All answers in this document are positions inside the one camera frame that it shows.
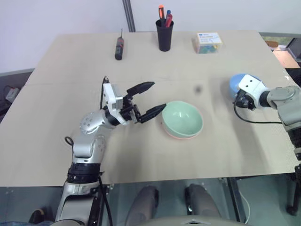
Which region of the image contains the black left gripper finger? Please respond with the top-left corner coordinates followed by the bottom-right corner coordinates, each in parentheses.
top-left (126, 81), bottom-right (156, 96)
top-left (140, 103), bottom-right (168, 123)

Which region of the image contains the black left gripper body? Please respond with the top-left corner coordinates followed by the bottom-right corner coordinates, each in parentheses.
top-left (120, 93), bottom-right (143, 124)

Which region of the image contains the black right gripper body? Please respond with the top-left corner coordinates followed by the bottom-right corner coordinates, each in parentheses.
top-left (234, 90), bottom-right (257, 112)

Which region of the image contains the blue bowl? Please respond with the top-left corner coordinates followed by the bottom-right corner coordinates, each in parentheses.
top-left (229, 73), bottom-right (262, 98)

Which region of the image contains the green bowl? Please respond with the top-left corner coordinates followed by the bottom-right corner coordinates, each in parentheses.
top-left (161, 100), bottom-right (204, 138)

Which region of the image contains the pink plate under bowl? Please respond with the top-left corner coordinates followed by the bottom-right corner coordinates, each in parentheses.
top-left (160, 121), bottom-right (202, 141)

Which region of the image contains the black electric screwdriver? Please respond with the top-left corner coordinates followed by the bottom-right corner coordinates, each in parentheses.
top-left (114, 28), bottom-right (126, 61)

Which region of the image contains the black pen cup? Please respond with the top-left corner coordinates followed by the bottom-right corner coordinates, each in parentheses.
top-left (155, 19), bottom-right (175, 52)

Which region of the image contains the brown cardboard box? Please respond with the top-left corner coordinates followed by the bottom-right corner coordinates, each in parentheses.
top-left (272, 48), bottom-right (298, 69)

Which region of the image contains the clear box of coloured pieces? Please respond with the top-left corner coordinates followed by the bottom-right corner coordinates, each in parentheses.
top-left (190, 31), bottom-right (224, 55)

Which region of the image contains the black monitor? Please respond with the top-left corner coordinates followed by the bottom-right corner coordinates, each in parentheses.
top-left (286, 37), bottom-right (301, 60)

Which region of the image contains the dark rounded robot leg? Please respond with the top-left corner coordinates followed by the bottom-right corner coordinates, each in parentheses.
top-left (185, 184), bottom-right (222, 220)

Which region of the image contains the white device on floor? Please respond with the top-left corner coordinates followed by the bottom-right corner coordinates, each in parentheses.
top-left (5, 85), bottom-right (20, 102)

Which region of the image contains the black and yellow shoe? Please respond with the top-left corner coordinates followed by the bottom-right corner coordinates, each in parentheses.
top-left (29, 208), bottom-right (52, 224)

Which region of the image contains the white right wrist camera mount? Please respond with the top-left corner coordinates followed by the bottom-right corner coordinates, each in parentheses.
top-left (237, 74), bottom-right (269, 108)

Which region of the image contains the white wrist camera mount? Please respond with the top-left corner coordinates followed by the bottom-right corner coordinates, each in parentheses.
top-left (103, 82), bottom-right (130, 124)
top-left (237, 74), bottom-right (269, 108)

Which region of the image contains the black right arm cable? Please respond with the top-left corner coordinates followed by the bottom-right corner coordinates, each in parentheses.
top-left (233, 103), bottom-right (283, 124)

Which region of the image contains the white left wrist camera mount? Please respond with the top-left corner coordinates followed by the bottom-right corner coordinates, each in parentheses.
top-left (103, 82), bottom-right (130, 124)

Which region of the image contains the grey metal post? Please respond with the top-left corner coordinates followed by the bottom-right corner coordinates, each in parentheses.
top-left (122, 0), bottom-right (137, 33)

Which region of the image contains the grey table frame leg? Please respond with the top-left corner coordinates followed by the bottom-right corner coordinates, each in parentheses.
top-left (225, 177), bottom-right (246, 223)

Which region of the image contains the white cable under table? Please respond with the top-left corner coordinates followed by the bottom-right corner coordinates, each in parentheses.
top-left (237, 187), bottom-right (250, 224)

